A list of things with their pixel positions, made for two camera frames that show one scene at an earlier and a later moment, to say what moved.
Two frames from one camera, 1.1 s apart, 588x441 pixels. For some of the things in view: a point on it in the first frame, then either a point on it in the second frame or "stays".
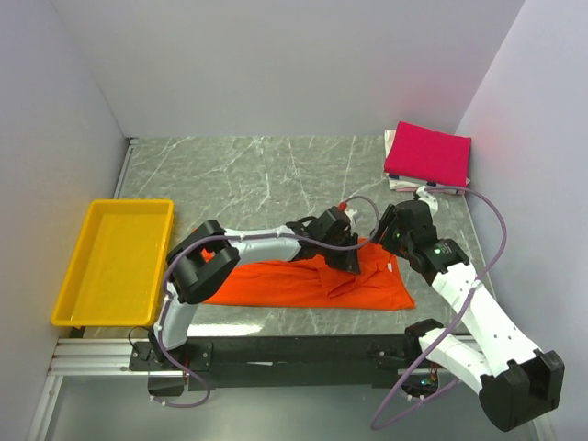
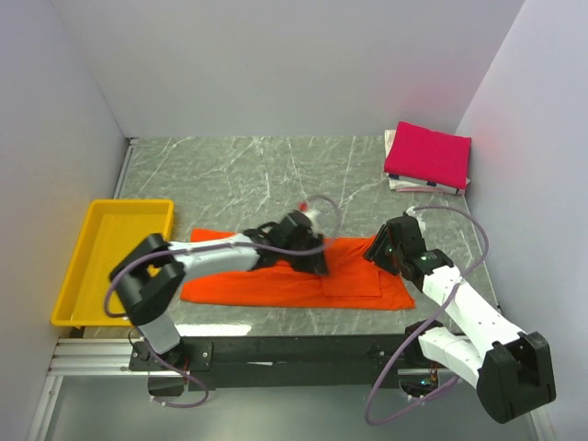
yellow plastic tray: x=117 y=276 stays
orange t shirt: x=302 y=281 stays
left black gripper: x=348 y=264 → x=315 y=264
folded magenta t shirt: x=429 y=155 stays
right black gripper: x=390 y=219 → x=375 y=251
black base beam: x=284 y=363 stays
